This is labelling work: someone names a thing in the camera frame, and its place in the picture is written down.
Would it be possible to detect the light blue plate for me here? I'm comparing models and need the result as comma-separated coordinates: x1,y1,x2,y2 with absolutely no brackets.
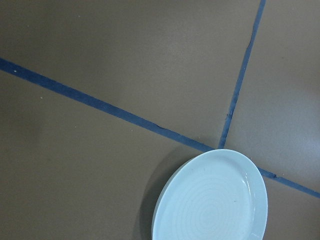
151,149,268,240

